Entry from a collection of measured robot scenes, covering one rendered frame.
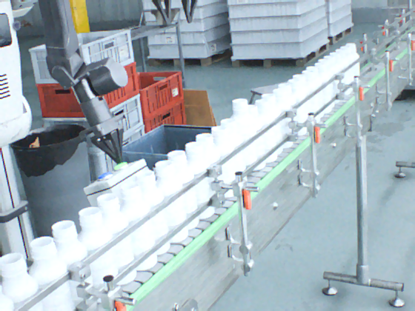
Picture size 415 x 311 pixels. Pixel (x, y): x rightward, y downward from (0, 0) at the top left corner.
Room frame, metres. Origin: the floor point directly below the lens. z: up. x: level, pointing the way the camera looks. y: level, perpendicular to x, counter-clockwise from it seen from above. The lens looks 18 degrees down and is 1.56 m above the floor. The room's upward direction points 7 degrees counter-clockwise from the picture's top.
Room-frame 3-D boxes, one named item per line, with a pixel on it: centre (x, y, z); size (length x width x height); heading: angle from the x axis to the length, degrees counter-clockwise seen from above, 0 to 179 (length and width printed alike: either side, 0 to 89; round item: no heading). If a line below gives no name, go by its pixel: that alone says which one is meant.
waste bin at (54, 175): (3.42, 0.78, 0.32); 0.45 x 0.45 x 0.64
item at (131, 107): (3.94, 0.57, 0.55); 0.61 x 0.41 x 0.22; 154
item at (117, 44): (3.94, 0.58, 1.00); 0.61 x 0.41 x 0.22; 155
